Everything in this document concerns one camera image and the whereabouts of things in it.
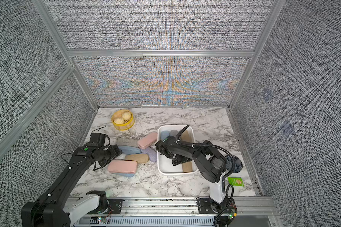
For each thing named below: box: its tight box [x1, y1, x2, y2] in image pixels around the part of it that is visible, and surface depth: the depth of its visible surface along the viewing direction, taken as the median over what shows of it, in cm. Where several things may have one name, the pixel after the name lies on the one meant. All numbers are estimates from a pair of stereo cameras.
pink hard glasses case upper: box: [137, 131, 158, 150], surface depth 95 cm
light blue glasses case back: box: [160, 130, 171, 141], surface depth 100 cm
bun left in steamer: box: [113, 117, 125, 125], surface depth 106 cm
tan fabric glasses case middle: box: [124, 153, 150, 164], surface depth 88 cm
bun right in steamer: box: [121, 111, 132, 121], surface depth 109 cm
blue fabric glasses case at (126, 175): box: [112, 172, 135, 178], surface depth 85 cm
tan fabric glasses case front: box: [181, 161, 193, 173], surface depth 86 cm
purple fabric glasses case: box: [140, 146, 158, 163], surface depth 91 cm
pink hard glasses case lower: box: [107, 159, 138, 174], surface depth 84 cm
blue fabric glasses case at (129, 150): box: [117, 145, 142, 156], surface depth 92 cm
